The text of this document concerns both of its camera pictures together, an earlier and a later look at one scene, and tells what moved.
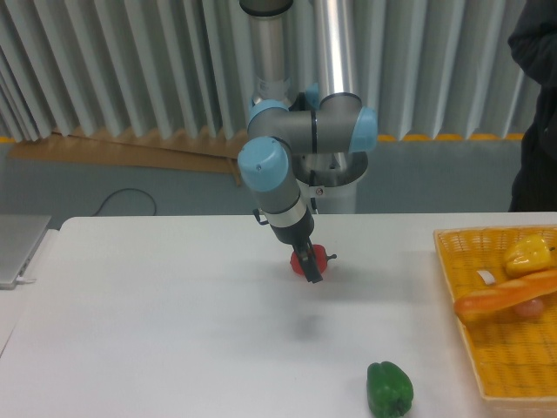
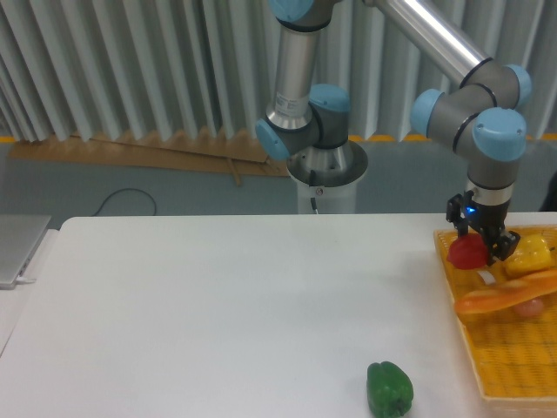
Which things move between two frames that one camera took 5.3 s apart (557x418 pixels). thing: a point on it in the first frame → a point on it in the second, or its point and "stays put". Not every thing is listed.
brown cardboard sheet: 196,151 stays put
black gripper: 298,235 → 489,220
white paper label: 487,277 stays put
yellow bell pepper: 530,253 stays put
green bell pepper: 389,390 stays put
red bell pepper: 321,256 → 468,252
